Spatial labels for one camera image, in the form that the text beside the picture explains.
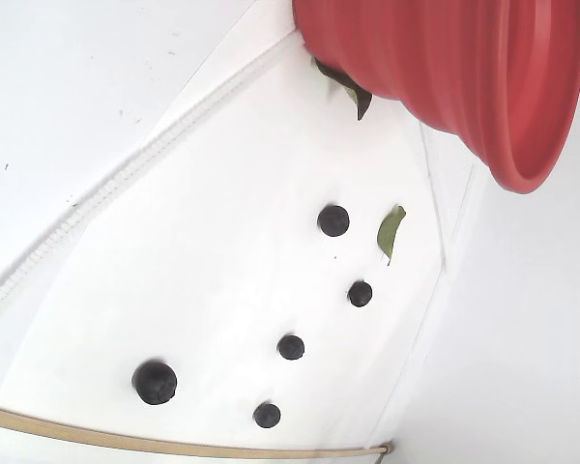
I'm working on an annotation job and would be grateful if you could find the red collapsible silicone cup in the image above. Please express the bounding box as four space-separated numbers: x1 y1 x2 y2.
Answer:
292 0 580 195

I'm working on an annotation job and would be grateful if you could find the green leaf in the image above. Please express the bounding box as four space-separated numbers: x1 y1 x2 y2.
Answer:
311 56 374 122
376 204 408 267

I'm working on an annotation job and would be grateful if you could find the large dark blueberry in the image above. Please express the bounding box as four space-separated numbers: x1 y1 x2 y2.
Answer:
130 359 179 406

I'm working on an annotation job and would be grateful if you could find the wooden dowel stick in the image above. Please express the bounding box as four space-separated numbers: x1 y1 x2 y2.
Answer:
0 402 396 460

